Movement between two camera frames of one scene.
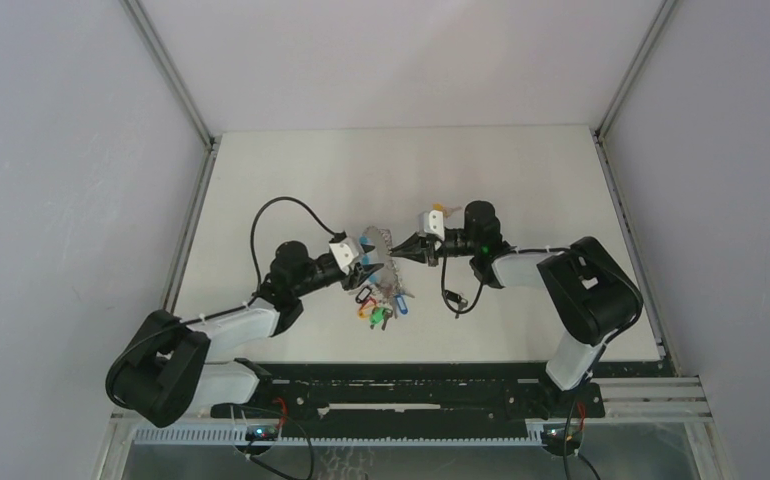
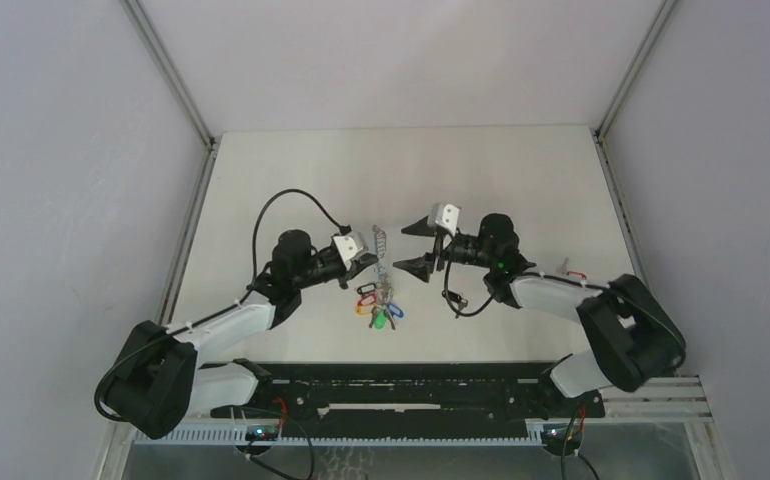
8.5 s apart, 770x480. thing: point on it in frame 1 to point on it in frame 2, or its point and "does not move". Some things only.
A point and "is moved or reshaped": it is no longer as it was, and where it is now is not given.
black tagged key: x=461 y=301 does not move
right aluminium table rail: x=663 y=347 does not move
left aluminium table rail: x=191 y=227 does not move
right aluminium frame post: x=625 y=80 does not move
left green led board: x=262 y=433 does not move
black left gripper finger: x=368 y=270 to x=344 y=278
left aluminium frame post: x=139 y=15 does not move
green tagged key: x=377 y=315 is moved or reshaped
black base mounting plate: x=414 y=393 does not move
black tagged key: x=363 y=295 is moved or reshaped
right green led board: x=563 y=433 does not move
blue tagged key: x=402 y=304 is moved or reshaped
